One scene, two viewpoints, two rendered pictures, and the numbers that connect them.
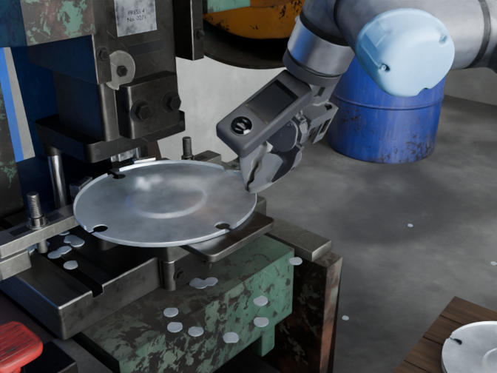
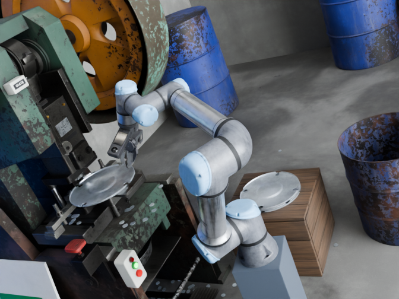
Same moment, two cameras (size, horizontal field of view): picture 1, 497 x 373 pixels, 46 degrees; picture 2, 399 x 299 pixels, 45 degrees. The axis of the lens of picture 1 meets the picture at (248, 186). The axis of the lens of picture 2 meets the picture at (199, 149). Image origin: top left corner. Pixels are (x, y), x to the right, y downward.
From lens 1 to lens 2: 1.10 m
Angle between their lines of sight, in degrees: 5
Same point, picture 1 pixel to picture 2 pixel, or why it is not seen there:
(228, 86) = not seen: hidden behind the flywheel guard
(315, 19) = (121, 112)
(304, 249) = (162, 181)
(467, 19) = (157, 99)
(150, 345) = (119, 234)
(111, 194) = (81, 192)
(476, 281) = (273, 163)
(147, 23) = (68, 127)
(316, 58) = (126, 121)
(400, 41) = (141, 115)
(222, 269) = (135, 202)
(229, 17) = not seen: hidden behind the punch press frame
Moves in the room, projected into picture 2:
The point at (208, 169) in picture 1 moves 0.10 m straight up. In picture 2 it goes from (113, 168) to (103, 148)
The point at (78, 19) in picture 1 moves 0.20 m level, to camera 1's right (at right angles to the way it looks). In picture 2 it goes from (49, 139) to (99, 117)
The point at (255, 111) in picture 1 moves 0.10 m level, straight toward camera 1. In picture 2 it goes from (116, 143) to (119, 153)
